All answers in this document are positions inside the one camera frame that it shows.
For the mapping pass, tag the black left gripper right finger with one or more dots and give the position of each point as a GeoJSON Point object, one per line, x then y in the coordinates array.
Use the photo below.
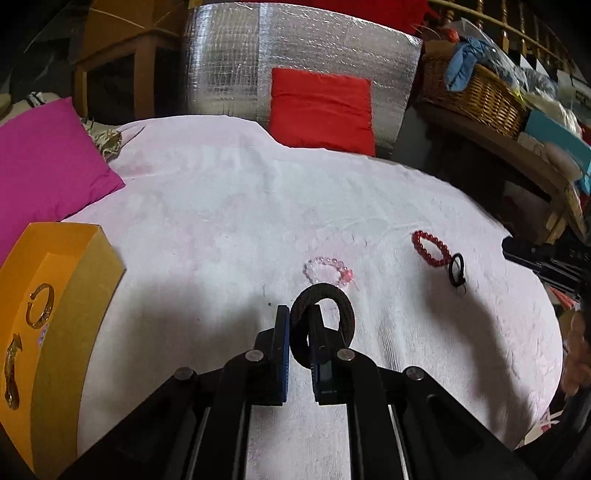
{"type": "Point", "coordinates": [402, 425]}

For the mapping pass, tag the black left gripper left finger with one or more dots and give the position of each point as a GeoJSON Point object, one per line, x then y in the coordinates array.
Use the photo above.
{"type": "Point", "coordinates": [195, 426]}

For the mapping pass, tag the silver cuff bangle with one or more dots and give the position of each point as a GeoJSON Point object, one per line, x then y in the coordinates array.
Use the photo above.
{"type": "Point", "coordinates": [47, 309]}

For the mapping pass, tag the orange cardboard jewelry box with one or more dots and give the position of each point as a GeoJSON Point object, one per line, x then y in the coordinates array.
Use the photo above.
{"type": "Point", "coordinates": [84, 269]}

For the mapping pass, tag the person's hand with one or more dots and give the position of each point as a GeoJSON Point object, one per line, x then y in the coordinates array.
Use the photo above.
{"type": "Point", "coordinates": [576, 368]}

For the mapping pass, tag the wicker basket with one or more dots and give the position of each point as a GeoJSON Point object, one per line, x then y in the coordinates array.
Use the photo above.
{"type": "Point", "coordinates": [487, 99]}

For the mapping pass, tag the pale pink textured bedspread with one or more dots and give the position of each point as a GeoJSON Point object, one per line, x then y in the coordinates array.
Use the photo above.
{"type": "Point", "coordinates": [217, 225]}

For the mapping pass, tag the blue cloth in basket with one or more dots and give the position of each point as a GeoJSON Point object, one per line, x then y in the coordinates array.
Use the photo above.
{"type": "Point", "coordinates": [467, 55]}

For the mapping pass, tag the magenta cushion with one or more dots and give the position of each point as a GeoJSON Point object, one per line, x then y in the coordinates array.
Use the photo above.
{"type": "Point", "coordinates": [50, 169]}

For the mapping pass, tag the beige patterned fabric pouch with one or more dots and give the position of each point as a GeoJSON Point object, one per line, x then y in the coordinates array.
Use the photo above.
{"type": "Point", "coordinates": [109, 140]}

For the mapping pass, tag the red cushion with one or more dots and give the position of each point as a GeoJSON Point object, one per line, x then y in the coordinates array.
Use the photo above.
{"type": "Point", "coordinates": [317, 110]}

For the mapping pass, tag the silver foil insulation sheet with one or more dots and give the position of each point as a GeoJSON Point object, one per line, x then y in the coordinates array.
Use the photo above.
{"type": "Point", "coordinates": [229, 50]}

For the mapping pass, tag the wooden shelf rail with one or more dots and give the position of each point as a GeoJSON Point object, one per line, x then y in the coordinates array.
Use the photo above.
{"type": "Point", "coordinates": [537, 38]}

